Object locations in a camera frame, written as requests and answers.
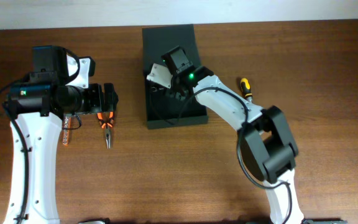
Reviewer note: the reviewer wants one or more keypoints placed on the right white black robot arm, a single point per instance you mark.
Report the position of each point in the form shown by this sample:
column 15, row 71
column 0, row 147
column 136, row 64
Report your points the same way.
column 265, row 148

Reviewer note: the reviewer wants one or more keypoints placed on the orange black long-nose pliers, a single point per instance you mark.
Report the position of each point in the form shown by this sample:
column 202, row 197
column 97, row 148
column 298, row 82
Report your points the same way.
column 106, row 123

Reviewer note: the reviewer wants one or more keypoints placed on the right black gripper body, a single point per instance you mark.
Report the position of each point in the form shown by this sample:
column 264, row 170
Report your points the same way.
column 174, row 90

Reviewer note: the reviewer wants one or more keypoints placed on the orange socket bit rail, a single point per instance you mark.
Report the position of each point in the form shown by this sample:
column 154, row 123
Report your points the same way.
column 66, row 130

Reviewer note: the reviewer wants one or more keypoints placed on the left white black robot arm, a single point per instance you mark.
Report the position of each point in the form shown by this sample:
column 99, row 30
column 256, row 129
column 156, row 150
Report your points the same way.
column 37, row 105

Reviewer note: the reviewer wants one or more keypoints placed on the black open cardboard box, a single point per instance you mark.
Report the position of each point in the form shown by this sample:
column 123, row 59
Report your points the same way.
column 164, row 112

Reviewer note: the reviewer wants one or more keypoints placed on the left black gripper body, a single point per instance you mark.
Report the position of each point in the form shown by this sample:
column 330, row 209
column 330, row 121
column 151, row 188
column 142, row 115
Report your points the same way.
column 94, row 99

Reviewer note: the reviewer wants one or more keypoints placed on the yellow black stubby screwdriver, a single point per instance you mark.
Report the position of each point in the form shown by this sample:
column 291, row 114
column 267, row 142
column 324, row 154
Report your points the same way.
column 246, row 89

